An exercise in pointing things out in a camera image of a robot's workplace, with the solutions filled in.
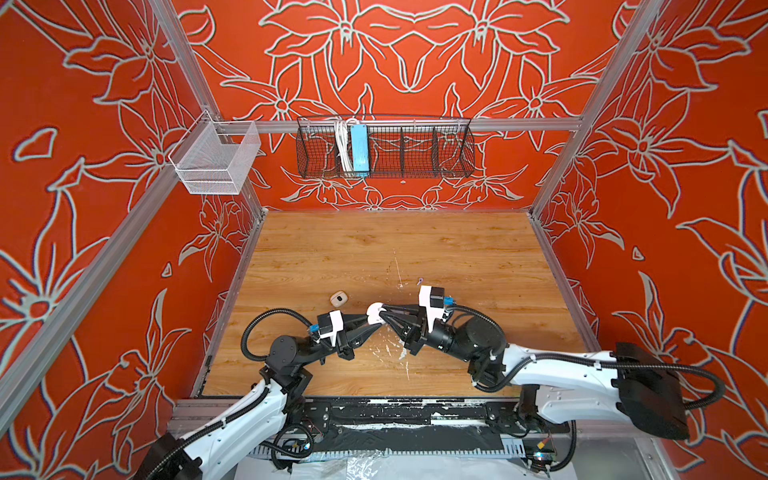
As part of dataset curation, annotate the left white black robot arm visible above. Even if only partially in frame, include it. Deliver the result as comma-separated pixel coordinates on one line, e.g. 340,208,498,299
134,308,384,479

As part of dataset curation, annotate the light blue power strip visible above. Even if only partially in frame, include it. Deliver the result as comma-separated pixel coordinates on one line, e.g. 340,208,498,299
350,123,370,177

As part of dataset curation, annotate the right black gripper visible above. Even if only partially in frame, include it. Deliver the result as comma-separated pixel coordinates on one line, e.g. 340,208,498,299
382,304,479,367

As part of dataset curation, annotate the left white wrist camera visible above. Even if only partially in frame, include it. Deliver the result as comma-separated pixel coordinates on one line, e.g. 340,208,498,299
309,310,344,347

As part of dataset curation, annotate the white round charging case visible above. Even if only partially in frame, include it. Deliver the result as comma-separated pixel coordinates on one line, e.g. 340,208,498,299
366,302,385,325

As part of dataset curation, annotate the clear plastic wall bin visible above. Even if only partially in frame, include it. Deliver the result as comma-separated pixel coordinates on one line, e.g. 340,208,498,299
169,112,261,195

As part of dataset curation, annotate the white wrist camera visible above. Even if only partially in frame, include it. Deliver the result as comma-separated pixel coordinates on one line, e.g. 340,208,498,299
309,310,344,347
418,285,454,333

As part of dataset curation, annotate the white coiled cable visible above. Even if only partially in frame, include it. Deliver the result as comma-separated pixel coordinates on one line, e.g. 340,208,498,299
333,118,355,174

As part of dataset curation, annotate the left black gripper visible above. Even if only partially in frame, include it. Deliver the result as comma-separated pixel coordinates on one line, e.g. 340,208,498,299
301,314,377,370

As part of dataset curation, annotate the black wire wall basket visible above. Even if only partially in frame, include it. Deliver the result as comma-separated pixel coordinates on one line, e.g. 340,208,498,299
296,114,476,180

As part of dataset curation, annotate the cream earbud charging case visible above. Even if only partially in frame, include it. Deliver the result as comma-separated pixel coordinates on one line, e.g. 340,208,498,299
330,291,349,308

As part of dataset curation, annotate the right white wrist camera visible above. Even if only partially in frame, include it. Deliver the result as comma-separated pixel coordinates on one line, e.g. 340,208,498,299
418,285,454,333

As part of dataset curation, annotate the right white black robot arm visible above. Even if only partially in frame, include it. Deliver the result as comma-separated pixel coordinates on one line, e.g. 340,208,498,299
367,303,726,440

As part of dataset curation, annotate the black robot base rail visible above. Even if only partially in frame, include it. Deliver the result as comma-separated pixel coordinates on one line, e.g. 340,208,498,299
263,395,571,463

